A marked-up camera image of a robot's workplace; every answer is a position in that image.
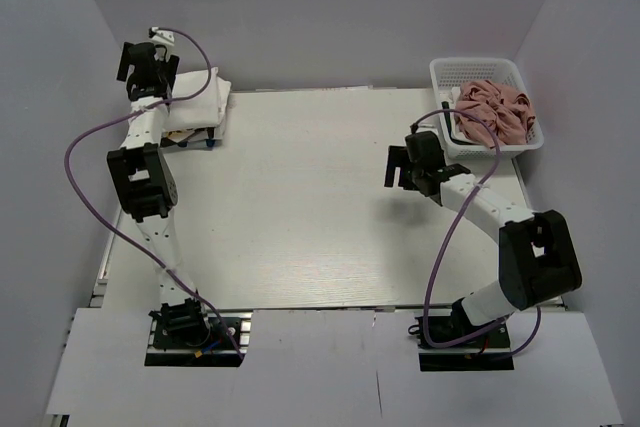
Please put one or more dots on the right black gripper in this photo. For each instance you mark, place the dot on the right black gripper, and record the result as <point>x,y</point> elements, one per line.
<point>398,157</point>

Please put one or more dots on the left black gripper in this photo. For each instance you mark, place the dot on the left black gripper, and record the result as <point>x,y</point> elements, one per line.
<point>172,66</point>

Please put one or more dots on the white coca-cola t-shirt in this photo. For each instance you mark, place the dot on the white coca-cola t-shirt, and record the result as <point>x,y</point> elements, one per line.
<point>189,82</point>

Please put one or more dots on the green and white t-shirt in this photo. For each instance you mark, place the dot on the green and white t-shirt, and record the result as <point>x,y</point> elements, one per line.
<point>448,100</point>

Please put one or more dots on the pink t-shirt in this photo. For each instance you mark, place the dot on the pink t-shirt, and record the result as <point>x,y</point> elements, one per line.
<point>503,109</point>

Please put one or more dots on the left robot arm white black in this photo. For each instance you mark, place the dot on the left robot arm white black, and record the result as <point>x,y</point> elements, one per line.
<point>144,184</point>

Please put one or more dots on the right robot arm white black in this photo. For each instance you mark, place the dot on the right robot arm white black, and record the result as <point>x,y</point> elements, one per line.
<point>536,257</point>

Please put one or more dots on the folded white printed t-shirts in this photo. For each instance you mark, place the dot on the folded white printed t-shirts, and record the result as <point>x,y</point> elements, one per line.
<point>192,136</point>

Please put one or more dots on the white plastic basket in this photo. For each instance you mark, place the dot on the white plastic basket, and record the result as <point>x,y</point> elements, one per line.
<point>454,71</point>

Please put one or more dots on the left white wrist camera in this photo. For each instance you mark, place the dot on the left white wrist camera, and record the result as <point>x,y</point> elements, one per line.
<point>160,36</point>

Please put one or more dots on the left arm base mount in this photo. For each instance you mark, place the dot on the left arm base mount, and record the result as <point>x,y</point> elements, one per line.
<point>181,336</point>

